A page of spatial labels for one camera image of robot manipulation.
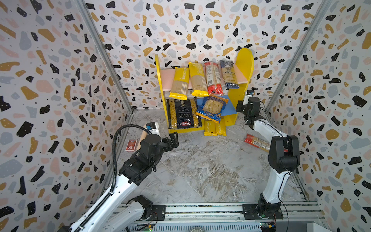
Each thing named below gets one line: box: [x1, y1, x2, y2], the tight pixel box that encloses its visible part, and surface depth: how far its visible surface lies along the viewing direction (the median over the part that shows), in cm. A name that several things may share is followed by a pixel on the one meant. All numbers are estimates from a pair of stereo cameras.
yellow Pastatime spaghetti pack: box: [169, 67, 190, 101], surface depth 76 cm
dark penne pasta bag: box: [166, 96, 203, 130], surface depth 96 cm
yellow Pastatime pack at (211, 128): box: [203, 118, 219, 137], surface depth 107 cm
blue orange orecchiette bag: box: [195, 94, 229, 124], surface depth 100 cm
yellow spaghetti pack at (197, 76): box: [188, 61, 211, 97], surface depth 80 cm
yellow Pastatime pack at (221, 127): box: [215, 116, 228, 137], surface depth 107 cm
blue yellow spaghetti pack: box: [219, 59, 240, 89], surface depth 82 cm
